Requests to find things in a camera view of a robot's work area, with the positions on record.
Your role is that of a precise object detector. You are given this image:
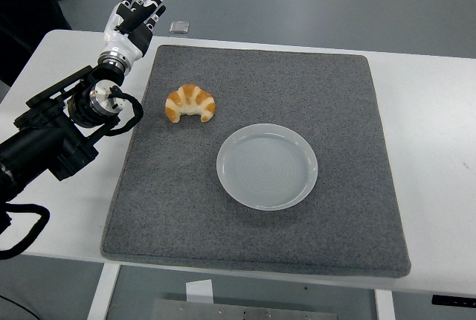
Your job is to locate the grey felt mat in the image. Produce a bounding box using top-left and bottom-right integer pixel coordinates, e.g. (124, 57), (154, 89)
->
(100, 44), (412, 280)

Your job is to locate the black floor cable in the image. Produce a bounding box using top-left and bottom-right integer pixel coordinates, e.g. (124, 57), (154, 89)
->
(0, 291), (39, 320)

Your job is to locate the grey metal plate with screws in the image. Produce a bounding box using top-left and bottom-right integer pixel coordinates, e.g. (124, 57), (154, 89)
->
(151, 298), (338, 320)

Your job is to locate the white table leg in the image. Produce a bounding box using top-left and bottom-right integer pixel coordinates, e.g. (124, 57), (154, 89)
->
(86, 263), (122, 320)
(373, 289), (396, 320)

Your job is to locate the person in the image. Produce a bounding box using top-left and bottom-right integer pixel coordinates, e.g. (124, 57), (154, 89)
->
(0, 0), (72, 87)

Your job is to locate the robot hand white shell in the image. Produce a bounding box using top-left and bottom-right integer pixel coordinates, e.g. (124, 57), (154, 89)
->
(99, 0), (173, 63)

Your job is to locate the pale grey round plate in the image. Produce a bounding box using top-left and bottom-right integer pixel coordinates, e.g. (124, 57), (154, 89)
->
(216, 123), (319, 211)

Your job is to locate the black table control panel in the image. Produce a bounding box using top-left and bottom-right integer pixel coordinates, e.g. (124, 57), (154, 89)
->
(431, 294), (476, 307)

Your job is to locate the croissant bread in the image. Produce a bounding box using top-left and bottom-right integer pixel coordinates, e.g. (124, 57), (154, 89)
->
(164, 83), (217, 124)

